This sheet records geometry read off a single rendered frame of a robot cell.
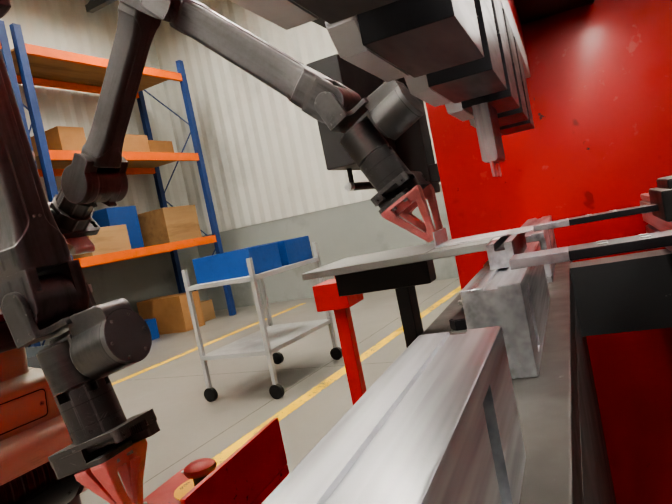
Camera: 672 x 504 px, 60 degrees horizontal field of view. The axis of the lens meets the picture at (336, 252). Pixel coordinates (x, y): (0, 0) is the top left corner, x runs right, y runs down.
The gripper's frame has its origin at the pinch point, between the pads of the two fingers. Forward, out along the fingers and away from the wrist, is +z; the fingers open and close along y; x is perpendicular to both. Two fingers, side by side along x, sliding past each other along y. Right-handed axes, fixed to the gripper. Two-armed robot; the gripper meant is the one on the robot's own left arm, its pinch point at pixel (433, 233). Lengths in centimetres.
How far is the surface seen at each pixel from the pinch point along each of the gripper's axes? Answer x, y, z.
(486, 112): -16.6, -6.4, -7.7
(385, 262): 5.1, -10.4, -0.2
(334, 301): 91, 153, -13
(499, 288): -8.0, -26.2, 10.0
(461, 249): -4.0, -10.3, 4.4
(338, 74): 15, 96, -66
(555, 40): -37, 84, -26
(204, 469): 32.2, -29.8, 7.5
